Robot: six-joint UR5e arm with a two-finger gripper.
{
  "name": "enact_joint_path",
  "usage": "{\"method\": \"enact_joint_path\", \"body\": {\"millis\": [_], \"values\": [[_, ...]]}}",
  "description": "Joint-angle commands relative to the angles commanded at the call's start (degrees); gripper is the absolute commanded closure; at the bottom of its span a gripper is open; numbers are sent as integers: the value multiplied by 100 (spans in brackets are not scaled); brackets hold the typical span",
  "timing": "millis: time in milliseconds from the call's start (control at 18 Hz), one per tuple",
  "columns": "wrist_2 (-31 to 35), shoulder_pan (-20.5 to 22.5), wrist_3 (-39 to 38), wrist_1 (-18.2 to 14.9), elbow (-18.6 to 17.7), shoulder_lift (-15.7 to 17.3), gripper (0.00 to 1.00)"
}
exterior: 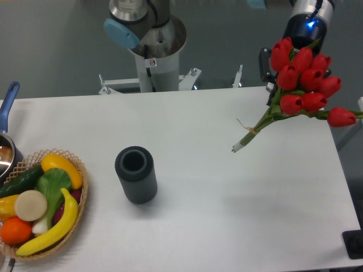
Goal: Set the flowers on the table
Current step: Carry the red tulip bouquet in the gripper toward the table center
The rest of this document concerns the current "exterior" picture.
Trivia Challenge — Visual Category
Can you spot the white metal base frame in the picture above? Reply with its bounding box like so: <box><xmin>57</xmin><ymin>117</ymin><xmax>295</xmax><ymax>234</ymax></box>
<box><xmin>98</xmin><ymin>64</ymin><xmax>244</xmax><ymax>95</ymax></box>

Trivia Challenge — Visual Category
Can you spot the purple red vegetable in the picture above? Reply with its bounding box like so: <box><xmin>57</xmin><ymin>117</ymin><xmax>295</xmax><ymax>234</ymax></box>
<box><xmin>53</xmin><ymin>189</ymin><xmax>82</xmax><ymax>225</ymax></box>

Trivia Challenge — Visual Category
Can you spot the green bok choy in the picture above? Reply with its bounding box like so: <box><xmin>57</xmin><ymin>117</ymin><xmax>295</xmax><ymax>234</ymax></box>
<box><xmin>32</xmin><ymin>168</ymin><xmax>71</xmax><ymax>236</ymax></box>

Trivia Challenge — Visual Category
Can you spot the orange fruit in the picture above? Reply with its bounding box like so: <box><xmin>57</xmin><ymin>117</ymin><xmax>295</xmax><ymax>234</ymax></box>
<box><xmin>1</xmin><ymin>217</ymin><xmax>32</xmax><ymax>245</ymax></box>

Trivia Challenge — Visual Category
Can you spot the yellow squash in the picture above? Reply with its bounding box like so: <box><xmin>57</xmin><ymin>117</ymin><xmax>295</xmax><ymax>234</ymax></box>
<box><xmin>41</xmin><ymin>154</ymin><xmax>83</xmax><ymax>190</ymax></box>

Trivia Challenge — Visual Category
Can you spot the red tulip bouquet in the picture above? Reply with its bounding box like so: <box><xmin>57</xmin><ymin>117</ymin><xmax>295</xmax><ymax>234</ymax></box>
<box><xmin>232</xmin><ymin>37</ymin><xmax>362</xmax><ymax>152</ymax></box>

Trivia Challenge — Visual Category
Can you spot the blue handled steel pot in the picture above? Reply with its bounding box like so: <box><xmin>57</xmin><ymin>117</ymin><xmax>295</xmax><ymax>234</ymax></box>
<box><xmin>1</xmin><ymin>82</ymin><xmax>23</xmax><ymax>187</ymax></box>

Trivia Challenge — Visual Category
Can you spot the yellow bell pepper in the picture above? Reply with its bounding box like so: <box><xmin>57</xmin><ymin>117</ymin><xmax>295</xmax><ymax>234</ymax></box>
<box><xmin>0</xmin><ymin>194</ymin><xmax>19</xmax><ymax>222</ymax></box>

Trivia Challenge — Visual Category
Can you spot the green cucumber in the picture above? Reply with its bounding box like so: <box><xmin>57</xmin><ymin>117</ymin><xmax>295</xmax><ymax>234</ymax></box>
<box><xmin>1</xmin><ymin>165</ymin><xmax>44</xmax><ymax>198</ymax></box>

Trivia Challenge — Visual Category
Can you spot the black device at edge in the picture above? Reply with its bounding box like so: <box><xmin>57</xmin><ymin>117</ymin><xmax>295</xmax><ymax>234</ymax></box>
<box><xmin>342</xmin><ymin>229</ymin><xmax>362</xmax><ymax>260</ymax></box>

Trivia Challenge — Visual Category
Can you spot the woven wicker basket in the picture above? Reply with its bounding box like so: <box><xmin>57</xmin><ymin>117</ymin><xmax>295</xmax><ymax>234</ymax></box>
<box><xmin>1</xmin><ymin>148</ymin><xmax>88</xmax><ymax>261</ymax></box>

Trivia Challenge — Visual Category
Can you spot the beige round radish slice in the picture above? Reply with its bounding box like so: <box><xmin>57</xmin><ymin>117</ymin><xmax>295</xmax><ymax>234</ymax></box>
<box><xmin>14</xmin><ymin>190</ymin><xmax>48</xmax><ymax>222</ymax></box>

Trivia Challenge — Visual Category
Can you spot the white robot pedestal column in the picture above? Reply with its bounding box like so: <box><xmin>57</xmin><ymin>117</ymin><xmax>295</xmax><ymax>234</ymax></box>
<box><xmin>130</xmin><ymin>15</ymin><xmax>187</xmax><ymax>92</ymax></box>

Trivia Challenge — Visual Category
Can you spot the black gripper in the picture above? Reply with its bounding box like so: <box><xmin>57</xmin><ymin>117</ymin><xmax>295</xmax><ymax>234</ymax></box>
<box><xmin>258</xmin><ymin>14</ymin><xmax>331</xmax><ymax>83</ymax></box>

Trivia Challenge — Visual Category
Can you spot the yellow banana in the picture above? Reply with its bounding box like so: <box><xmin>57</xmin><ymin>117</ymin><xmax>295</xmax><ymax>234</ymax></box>
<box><xmin>16</xmin><ymin>188</ymin><xmax>78</xmax><ymax>256</ymax></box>

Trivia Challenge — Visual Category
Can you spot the dark grey ribbed vase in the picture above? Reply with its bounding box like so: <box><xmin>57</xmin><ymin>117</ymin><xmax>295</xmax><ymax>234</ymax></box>
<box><xmin>115</xmin><ymin>146</ymin><xmax>158</xmax><ymax>204</ymax></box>

